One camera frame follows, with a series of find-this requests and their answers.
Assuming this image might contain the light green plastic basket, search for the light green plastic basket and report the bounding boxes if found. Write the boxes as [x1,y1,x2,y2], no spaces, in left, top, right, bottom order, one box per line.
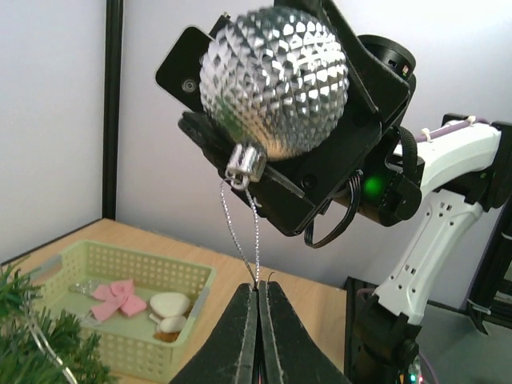
[31,240,216,383]

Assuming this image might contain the silver star ornament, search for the silver star ornament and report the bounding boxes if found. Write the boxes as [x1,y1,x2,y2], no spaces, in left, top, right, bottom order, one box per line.
[68,279,101,298]

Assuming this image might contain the clear led string lights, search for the clear led string lights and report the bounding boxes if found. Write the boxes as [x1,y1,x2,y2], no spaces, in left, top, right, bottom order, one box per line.
[23,293,78,384]

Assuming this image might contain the black corner frame post right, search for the black corner frame post right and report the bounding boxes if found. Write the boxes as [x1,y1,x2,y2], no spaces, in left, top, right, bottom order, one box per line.
[102,0,124,220]

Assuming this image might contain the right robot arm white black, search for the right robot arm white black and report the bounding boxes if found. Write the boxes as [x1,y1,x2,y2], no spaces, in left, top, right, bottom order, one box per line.
[155,1,511,383]

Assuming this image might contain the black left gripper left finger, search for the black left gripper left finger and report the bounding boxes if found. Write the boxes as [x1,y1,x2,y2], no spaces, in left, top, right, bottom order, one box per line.
[170,283,258,384]

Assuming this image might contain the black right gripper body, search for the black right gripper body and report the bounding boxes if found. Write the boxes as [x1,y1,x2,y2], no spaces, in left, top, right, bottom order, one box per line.
[155,1,422,248]

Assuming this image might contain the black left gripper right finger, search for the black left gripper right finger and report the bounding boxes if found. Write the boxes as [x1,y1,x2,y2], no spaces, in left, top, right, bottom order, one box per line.
[258,281,350,384]

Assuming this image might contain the pink bow ornament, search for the pink bow ornament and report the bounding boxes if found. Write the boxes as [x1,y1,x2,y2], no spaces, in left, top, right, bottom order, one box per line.
[90,279,147,322]

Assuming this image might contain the small green christmas tree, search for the small green christmas tree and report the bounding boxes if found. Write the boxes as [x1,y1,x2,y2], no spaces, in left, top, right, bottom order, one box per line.
[1,262,118,384]

